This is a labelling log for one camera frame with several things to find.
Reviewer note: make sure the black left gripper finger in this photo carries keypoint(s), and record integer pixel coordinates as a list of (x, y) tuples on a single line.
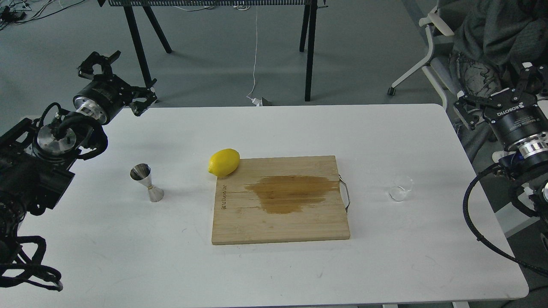
[(86, 68), (142, 97)]

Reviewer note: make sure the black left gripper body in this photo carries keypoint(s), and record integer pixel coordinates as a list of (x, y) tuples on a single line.
[(103, 98)]

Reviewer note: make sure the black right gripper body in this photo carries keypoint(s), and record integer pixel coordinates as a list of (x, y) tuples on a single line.
[(516, 120)]

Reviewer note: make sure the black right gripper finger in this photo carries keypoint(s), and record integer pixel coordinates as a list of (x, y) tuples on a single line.
[(531, 80), (469, 108)]

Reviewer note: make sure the steel double jigger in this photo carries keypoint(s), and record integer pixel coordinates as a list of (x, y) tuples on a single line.
[(142, 173)]

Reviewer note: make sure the clear glass measuring cup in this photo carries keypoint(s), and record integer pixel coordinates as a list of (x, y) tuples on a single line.
[(401, 187)]

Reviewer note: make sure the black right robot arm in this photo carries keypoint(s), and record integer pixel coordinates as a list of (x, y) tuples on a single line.
[(526, 169)]

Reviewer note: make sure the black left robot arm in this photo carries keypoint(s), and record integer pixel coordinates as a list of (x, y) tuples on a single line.
[(36, 156)]

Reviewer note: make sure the grey office chair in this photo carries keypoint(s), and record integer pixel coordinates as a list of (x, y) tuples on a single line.
[(439, 26)]

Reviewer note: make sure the person in dark clothes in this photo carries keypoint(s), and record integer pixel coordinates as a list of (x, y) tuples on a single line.
[(494, 40)]

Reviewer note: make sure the yellow lemon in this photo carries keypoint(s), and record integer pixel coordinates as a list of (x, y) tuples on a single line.
[(224, 162)]

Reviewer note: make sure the white power adapter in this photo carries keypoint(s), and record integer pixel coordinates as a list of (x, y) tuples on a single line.
[(261, 102)]

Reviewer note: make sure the bamboo cutting board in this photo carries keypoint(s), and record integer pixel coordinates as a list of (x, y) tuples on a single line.
[(280, 200)]

